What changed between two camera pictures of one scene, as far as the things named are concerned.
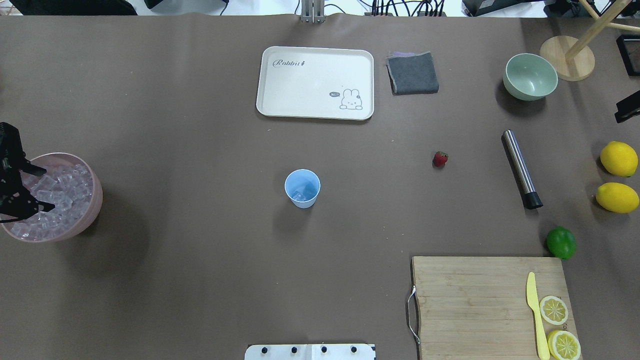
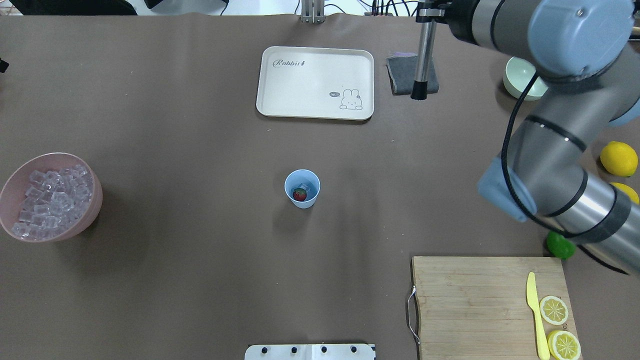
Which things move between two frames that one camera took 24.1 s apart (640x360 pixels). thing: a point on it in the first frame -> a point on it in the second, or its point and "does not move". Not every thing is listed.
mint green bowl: [528, 77] does not move
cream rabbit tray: [312, 82] does not move
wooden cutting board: [478, 308] does not move
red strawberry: [439, 159] -> [299, 194]
